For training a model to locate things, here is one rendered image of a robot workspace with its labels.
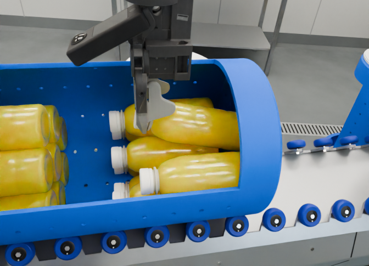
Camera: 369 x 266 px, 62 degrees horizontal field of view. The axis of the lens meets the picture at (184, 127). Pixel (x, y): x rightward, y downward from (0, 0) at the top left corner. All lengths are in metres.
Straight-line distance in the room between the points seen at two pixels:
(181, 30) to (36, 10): 3.85
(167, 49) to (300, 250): 0.50
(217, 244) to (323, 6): 3.74
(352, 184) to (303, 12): 3.40
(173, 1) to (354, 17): 4.02
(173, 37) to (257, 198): 0.27
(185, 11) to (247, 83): 0.14
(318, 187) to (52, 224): 0.57
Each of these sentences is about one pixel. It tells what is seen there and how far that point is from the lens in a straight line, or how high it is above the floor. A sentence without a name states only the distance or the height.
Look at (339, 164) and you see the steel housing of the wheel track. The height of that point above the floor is 0.93.
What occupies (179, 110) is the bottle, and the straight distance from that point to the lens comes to 0.49.
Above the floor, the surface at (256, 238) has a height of 0.93.
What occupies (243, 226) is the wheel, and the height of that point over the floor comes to 0.97.
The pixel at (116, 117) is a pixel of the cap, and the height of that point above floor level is 1.12.
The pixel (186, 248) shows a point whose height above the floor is 0.92.
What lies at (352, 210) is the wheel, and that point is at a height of 0.97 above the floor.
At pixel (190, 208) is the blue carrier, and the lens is 0.47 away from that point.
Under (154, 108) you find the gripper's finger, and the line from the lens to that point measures 0.46.
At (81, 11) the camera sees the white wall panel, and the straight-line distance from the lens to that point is 4.05.
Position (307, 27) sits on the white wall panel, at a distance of 4.19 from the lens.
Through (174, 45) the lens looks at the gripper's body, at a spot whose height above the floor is 1.29.
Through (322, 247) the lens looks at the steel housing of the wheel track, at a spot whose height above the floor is 0.88.
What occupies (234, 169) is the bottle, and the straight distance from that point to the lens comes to 0.46.
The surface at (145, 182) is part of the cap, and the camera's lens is 0.45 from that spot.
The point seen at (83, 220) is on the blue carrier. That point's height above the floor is 1.08.
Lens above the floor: 1.45
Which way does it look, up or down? 38 degrees down
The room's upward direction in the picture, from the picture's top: 5 degrees clockwise
